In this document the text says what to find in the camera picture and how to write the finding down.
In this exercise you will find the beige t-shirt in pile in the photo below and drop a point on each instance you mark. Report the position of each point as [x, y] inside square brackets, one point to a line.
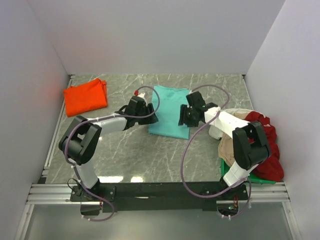
[225, 147]

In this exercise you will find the folded orange t-shirt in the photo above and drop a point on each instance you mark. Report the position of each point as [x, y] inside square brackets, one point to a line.
[86, 97]

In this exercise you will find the green bin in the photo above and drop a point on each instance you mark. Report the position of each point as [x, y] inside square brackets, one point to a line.
[235, 173]

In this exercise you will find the teal t-shirt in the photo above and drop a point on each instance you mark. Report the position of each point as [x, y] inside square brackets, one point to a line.
[169, 103]

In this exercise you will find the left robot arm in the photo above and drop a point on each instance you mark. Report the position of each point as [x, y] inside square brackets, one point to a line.
[80, 140]

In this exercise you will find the white t-shirt in pile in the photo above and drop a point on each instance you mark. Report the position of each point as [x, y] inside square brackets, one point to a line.
[227, 121]

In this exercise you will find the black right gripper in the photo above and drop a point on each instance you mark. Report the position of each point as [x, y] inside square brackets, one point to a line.
[183, 119]

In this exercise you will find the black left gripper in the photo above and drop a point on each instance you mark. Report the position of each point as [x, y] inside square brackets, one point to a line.
[151, 119]

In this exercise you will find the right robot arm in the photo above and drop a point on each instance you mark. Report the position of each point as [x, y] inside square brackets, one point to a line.
[250, 143]

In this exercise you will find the aluminium rail frame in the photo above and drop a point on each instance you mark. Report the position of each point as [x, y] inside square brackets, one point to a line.
[141, 171]

